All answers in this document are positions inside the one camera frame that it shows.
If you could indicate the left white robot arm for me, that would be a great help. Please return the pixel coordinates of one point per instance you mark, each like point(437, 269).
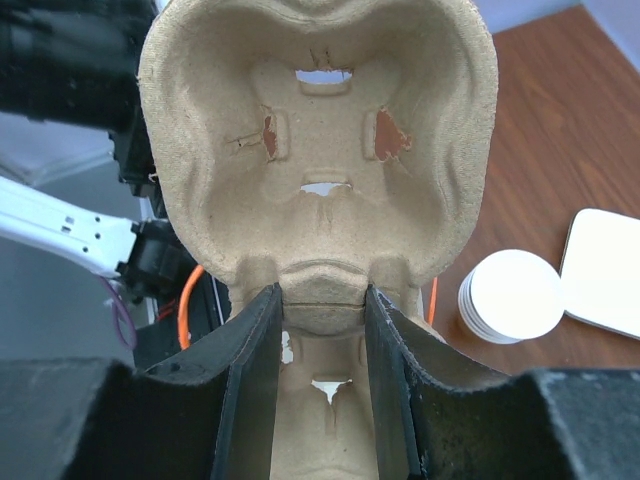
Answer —
point(145, 256)

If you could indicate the beige paper takeout bag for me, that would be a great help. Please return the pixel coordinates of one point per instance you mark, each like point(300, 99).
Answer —
point(200, 310)

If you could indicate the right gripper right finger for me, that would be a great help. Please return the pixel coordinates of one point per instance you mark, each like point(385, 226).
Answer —
point(439, 414)

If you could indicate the white oblong tray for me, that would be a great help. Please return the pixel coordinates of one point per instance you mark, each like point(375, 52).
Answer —
point(600, 271)

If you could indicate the stack of paper cups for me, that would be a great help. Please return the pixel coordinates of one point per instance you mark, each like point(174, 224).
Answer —
point(511, 296)

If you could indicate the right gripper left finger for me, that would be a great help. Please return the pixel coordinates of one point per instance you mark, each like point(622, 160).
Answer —
point(207, 412)

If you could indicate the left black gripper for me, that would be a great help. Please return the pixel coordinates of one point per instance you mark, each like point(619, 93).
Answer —
point(75, 62)

